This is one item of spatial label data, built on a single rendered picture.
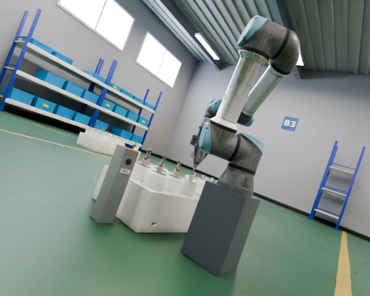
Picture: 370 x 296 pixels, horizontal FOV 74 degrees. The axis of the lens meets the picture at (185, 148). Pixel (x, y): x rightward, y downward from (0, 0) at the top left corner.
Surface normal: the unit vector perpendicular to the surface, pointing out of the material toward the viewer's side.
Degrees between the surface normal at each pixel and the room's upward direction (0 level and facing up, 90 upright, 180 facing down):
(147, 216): 90
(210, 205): 90
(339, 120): 90
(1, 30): 90
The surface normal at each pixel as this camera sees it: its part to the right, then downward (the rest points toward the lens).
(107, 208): 0.71, 0.24
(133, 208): -0.61, -0.25
